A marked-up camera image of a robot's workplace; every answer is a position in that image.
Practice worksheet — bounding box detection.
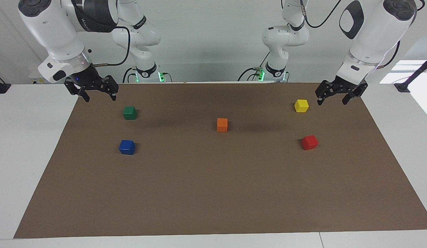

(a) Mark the yellow block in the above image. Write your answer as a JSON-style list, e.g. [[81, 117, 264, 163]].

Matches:
[[294, 99, 310, 113]]

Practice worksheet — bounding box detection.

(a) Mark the blue block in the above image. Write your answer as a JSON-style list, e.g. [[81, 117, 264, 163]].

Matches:
[[118, 139, 136, 156]]

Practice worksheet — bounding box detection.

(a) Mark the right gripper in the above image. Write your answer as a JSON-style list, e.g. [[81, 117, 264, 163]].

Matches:
[[64, 64, 119, 103]]

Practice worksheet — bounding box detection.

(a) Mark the red block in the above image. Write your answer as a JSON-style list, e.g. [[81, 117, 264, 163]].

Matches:
[[301, 135, 319, 151]]

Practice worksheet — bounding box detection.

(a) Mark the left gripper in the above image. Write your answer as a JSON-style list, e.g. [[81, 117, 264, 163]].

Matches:
[[315, 75, 368, 106]]

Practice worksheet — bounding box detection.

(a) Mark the black cable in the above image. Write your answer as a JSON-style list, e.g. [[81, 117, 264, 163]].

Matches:
[[300, 0, 343, 29], [376, 40, 401, 69], [122, 66, 137, 83], [92, 26, 131, 67], [237, 52, 271, 82]]

